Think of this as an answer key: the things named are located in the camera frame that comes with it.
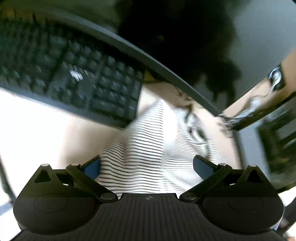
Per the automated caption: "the computer tower case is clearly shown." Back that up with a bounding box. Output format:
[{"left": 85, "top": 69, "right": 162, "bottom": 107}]
[{"left": 257, "top": 101, "right": 295, "bottom": 190}]

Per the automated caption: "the black computer monitor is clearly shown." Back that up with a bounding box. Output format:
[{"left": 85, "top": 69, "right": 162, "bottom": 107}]
[{"left": 0, "top": 0, "right": 296, "bottom": 117}]

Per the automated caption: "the black keyboard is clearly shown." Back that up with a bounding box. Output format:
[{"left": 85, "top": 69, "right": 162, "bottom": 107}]
[{"left": 1, "top": 18, "right": 145, "bottom": 128}]

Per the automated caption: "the black cable bundle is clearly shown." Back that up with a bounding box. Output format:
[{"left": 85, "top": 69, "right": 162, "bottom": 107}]
[{"left": 217, "top": 67, "right": 286, "bottom": 140}]

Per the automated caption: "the striped white garment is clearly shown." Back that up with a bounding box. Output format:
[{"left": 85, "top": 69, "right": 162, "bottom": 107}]
[{"left": 96, "top": 99, "right": 219, "bottom": 196}]

